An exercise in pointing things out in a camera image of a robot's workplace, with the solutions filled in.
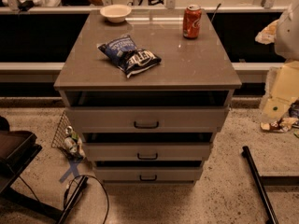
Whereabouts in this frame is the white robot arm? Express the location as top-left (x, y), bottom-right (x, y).
top-left (255, 0), bottom-right (299, 119)

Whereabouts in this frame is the small bottle in basket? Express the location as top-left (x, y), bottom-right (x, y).
top-left (64, 126), bottom-right (79, 156)

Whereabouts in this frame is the black floor cable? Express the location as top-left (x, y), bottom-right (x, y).
top-left (63, 175), bottom-right (110, 224)

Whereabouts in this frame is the white bowl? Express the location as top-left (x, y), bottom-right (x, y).
top-left (100, 5), bottom-right (132, 23)

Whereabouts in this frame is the brown snack wrapper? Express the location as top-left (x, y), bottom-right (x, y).
top-left (260, 118), bottom-right (298, 133)

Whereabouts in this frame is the black metal floor bar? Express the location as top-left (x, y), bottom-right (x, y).
top-left (241, 146), bottom-right (299, 224)

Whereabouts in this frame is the wire mesh basket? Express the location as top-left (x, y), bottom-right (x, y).
top-left (51, 112), bottom-right (85, 160)

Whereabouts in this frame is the orange soda can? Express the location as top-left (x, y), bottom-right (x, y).
top-left (183, 5), bottom-right (202, 39)

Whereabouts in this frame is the blue snack packet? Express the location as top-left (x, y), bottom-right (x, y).
top-left (289, 103), bottom-right (299, 119)

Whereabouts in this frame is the grey drawer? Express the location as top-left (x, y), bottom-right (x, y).
top-left (65, 107), bottom-right (228, 133)
top-left (83, 143), bottom-right (211, 161)
top-left (93, 167), bottom-right (203, 182)

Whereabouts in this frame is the blue kettle chips bag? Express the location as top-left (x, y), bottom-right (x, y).
top-left (97, 35), bottom-right (162, 78)

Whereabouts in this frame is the grey drawer cabinet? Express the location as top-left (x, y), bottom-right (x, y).
top-left (53, 8), bottom-right (243, 185)

